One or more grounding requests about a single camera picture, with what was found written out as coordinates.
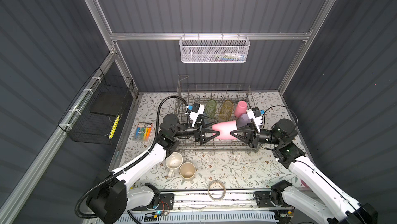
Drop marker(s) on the items in white basket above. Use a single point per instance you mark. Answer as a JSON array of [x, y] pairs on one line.
[[228, 57]]

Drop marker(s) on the white mesh wall basket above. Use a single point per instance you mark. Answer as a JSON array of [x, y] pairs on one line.
[[196, 49]]

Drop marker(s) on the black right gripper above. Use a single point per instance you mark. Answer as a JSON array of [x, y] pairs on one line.
[[248, 131]]

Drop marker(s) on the clear tape roll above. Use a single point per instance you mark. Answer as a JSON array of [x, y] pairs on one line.
[[216, 190]]

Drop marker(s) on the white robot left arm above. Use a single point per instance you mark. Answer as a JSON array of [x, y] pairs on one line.
[[114, 193]]

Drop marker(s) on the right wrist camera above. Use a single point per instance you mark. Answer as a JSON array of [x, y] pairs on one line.
[[255, 114]]

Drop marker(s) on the green glass tumbler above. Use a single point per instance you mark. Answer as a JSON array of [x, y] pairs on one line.
[[211, 108]]

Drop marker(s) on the white ceramic mug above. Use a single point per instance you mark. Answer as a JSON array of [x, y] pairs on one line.
[[173, 163]]

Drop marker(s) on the yellow glass tumbler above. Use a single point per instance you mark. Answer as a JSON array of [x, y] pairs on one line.
[[226, 111]]

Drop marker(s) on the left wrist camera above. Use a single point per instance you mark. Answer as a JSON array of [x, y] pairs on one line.
[[195, 111]]

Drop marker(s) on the beige cup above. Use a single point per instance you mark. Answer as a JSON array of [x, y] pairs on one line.
[[187, 171]]

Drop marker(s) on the black wire wall basket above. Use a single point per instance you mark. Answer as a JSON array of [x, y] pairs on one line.
[[90, 118]]

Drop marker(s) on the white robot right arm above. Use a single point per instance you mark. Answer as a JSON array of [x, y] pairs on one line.
[[335, 205]]

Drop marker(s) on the yellow marker in basket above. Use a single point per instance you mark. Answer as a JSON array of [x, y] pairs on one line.
[[114, 127]]

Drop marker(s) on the pink cup front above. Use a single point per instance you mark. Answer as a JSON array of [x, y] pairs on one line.
[[241, 108]]

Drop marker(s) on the coloured marker pack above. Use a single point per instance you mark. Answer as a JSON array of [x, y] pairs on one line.
[[143, 131]]

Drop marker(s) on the purple cup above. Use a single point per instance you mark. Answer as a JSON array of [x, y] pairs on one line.
[[243, 120]]

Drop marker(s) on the pink cup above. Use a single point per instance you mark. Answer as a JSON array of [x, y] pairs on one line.
[[225, 129], [241, 108]]

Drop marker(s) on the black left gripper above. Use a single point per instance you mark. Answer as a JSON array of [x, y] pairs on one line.
[[199, 137]]

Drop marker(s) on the grey wire dish rack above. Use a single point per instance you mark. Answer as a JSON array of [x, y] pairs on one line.
[[202, 93]]

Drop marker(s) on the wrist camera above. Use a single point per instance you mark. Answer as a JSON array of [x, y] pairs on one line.
[[255, 114], [195, 111]]

